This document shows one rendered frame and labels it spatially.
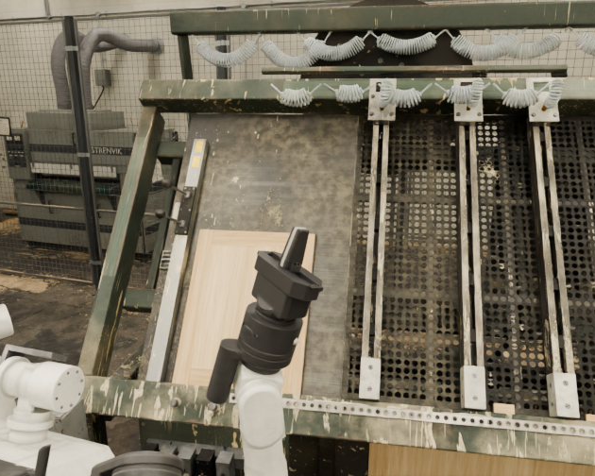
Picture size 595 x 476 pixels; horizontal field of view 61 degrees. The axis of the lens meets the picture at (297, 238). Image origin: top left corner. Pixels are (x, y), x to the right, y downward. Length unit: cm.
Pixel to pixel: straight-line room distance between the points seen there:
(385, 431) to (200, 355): 66
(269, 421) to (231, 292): 108
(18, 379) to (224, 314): 106
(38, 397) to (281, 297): 37
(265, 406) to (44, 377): 32
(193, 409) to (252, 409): 99
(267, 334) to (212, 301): 112
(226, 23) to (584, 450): 215
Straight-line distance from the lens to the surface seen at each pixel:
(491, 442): 171
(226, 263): 188
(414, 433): 168
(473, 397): 168
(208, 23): 257
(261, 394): 77
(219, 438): 177
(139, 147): 219
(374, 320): 173
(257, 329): 74
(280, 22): 249
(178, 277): 189
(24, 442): 87
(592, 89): 220
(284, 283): 71
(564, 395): 175
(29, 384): 84
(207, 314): 184
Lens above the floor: 183
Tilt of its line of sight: 16 degrees down
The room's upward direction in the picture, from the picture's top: straight up
